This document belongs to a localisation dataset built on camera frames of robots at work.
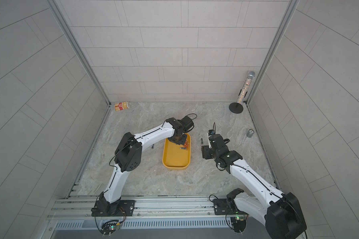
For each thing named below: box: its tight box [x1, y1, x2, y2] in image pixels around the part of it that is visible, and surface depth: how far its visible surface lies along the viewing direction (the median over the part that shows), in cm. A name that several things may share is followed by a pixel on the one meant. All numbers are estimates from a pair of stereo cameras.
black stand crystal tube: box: [228, 70, 256, 115], surface depth 101 cm
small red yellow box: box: [114, 101, 130, 112], surface depth 114 cm
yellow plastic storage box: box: [162, 132, 191, 170], surface depth 88 cm
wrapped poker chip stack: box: [246, 128, 255, 138], surface depth 98 cm
